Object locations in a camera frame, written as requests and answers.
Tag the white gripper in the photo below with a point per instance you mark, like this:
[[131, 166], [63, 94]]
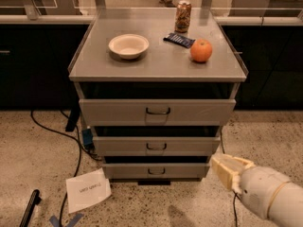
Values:
[[259, 183]]

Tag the grey bottom drawer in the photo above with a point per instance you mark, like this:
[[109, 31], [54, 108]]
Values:
[[154, 171]]

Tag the grey drawer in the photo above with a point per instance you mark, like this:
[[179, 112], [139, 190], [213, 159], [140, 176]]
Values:
[[154, 171], [155, 146], [156, 112]]

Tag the grey metal drawer cabinet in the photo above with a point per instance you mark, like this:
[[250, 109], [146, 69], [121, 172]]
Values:
[[163, 71]]

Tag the grey middle drawer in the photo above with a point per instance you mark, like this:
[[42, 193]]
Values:
[[155, 146]]

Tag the grey top drawer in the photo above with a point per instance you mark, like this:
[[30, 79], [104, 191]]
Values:
[[156, 112]]

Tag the orange fruit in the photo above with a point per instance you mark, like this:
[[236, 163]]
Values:
[[201, 50]]

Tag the dark blue snack bar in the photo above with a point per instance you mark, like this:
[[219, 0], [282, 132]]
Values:
[[179, 39]]

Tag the white paper sign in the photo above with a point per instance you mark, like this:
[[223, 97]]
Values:
[[87, 190]]

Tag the blue power adapter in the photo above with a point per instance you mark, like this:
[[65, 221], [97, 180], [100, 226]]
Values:
[[87, 139]]

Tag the white bowl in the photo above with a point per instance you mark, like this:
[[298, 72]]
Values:
[[129, 46]]

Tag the brown patterned drink can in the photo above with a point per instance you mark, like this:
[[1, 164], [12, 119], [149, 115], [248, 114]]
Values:
[[182, 17]]

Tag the black bar on floor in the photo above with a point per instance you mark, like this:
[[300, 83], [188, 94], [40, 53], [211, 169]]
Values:
[[34, 200]]

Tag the dark counter with rail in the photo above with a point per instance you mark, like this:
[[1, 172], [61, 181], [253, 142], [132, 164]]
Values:
[[34, 61]]

